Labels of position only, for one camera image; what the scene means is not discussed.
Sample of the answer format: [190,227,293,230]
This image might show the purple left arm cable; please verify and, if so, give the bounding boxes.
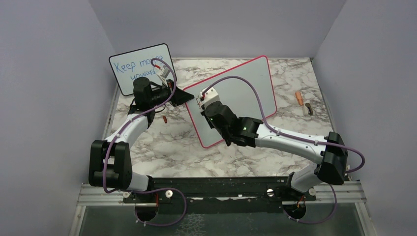
[102,58,188,228]

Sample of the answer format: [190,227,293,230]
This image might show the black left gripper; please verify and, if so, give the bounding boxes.
[149,79,194,107]

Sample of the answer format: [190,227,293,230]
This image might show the black framed written whiteboard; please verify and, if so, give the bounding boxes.
[109,43,174,96]

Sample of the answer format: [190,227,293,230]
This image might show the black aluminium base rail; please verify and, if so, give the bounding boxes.
[77,176,367,216]

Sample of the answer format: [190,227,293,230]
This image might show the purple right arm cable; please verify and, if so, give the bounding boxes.
[202,76,366,225]

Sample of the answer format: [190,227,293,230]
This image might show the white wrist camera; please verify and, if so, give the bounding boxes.
[157,65,171,86]
[199,87,220,107]

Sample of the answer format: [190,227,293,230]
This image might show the orange marker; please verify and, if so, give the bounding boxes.
[295,91,304,106]

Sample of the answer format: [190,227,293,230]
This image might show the pink framed whiteboard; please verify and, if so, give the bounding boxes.
[184,55,277,148]

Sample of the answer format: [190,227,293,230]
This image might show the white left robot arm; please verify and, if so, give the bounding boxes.
[89,77,194,202]

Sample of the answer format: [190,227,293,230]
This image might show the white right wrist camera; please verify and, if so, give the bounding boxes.
[199,87,220,107]

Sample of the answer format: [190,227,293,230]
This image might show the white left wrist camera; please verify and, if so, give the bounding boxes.
[157,65,171,86]

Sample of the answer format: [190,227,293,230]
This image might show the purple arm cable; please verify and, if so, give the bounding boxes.
[102,58,188,228]
[202,76,366,225]

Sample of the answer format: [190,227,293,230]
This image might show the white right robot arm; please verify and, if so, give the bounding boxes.
[201,101,348,200]

